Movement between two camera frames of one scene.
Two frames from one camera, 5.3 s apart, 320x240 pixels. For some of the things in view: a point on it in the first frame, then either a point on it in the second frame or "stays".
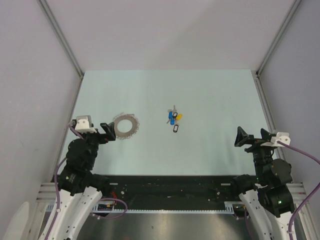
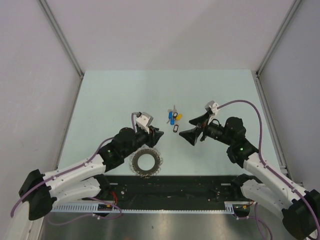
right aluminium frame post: x=295 y=4 stays
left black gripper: x=109 y=131 to x=150 y=142
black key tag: x=175 y=128 stays
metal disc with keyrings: x=131 y=118 to x=146 y=162
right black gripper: x=242 y=137 to x=191 y=135
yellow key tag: x=179 y=116 stays
